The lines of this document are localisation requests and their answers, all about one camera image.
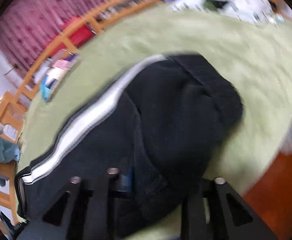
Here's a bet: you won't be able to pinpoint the maroon patterned curtain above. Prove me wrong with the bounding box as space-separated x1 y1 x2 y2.
0 0 107 76

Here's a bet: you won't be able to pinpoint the green plush bed blanket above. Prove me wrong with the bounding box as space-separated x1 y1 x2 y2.
15 5 292 239

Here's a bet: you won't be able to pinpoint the black pants with white stripe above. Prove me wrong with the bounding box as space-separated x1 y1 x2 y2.
15 53 243 237

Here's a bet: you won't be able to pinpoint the black phone on pillow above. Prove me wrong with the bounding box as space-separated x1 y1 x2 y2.
202 0 229 11

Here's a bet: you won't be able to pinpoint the white black flower pillow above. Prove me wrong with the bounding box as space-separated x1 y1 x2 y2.
170 0 279 24

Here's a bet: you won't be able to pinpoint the geometric blue pink pillow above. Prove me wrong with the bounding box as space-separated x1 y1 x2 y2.
39 53 80 102

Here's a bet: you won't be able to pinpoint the wooden bed frame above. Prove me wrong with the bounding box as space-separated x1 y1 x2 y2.
0 0 292 228

